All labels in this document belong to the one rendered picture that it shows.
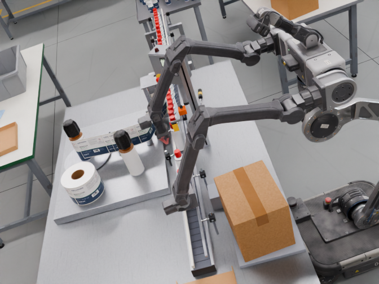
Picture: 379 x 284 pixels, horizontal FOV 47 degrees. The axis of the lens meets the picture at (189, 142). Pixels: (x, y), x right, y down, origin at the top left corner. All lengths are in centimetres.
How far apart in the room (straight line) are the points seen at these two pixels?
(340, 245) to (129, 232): 124
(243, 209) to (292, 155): 183
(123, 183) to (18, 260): 155
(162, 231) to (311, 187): 146
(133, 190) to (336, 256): 123
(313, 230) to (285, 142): 112
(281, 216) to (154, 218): 75
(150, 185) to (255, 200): 76
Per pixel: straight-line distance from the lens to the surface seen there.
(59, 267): 240
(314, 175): 346
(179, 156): 227
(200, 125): 162
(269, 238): 195
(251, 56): 213
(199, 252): 207
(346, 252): 275
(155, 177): 248
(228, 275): 203
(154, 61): 235
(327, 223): 285
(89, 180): 244
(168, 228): 227
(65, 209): 258
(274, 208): 183
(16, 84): 406
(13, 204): 434
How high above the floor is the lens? 253
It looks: 39 degrees down
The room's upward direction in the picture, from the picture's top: 19 degrees counter-clockwise
